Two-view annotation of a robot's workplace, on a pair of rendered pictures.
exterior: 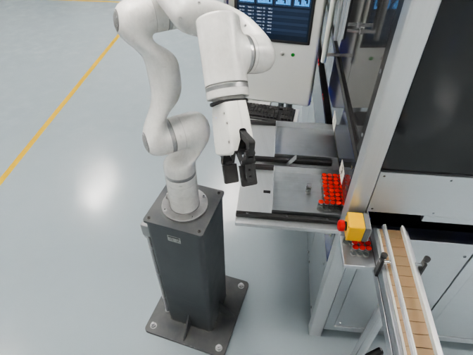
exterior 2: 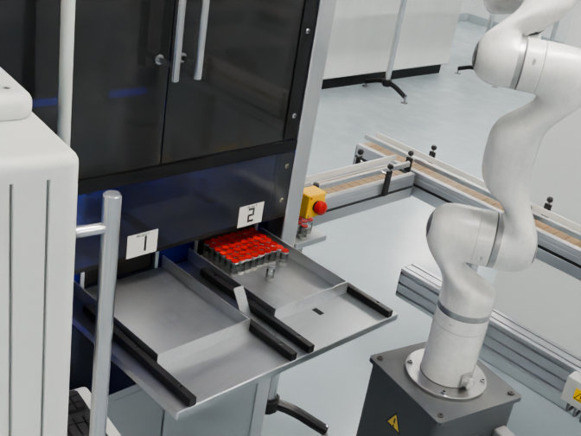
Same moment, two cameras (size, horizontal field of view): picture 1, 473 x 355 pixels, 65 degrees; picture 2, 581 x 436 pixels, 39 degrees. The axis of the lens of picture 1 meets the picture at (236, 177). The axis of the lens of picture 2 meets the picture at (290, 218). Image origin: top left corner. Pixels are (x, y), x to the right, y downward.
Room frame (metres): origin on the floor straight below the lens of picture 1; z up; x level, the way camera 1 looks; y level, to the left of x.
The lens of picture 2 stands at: (2.56, 0.81, 1.95)
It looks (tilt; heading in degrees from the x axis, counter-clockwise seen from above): 25 degrees down; 216
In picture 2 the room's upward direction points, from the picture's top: 10 degrees clockwise
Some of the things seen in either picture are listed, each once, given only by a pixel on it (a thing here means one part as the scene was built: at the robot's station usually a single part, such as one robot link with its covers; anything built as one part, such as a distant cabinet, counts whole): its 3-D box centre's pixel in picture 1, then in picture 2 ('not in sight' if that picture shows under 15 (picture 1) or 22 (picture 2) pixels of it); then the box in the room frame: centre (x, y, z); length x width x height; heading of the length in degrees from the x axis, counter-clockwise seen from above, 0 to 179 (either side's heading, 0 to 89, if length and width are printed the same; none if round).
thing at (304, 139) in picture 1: (310, 141); (160, 305); (1.41, -0.36, 0.90); 0.34 x 0.26 x 0.04; 84
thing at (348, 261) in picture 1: (360, 252); (295, 232); (0.79, -0.45, 0.87); 0.14 x 0.13 x 0.02; 84
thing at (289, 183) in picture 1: (314, 191); (266, 270); (1.07, -0.32, 0.90); 0.34 x 0.26 x 0.04; 84
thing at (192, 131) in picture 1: (185, 144); (462, 258); (1.05, 0.18, 1.16); 0.19 x 0.12 x 0.24; 118
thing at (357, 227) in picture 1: (356, 226); (308, 201); (0.81, -0.41, 1.00); 0.08 x 0.07 x 0.07; 84
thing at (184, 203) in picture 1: (182, 189); (454, 343); (1.03, 0.21, 0.95); 0.19 x 0.19 x 0.18
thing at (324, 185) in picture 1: (324, 191); (256, 260); (1.07, -0.36, 0.91); 0.18 x 0.02 x 0.05; 174
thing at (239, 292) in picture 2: (279, 160); (255, 310); (1.26, -0.19, 0.91); 0.14 x 0.03 x 0.06; 85
